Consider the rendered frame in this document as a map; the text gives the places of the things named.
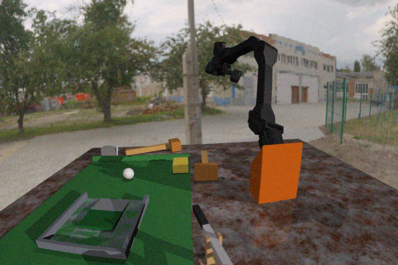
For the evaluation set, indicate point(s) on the white golf ball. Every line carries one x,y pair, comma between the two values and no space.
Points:
128,173

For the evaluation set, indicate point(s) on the yellow cube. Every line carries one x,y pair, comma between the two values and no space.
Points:
180,165

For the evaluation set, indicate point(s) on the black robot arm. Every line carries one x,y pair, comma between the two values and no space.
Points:
261,119

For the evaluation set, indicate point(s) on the green putting mat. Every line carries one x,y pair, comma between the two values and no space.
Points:
164,236

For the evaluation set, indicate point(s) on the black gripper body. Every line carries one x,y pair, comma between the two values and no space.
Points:
235,75

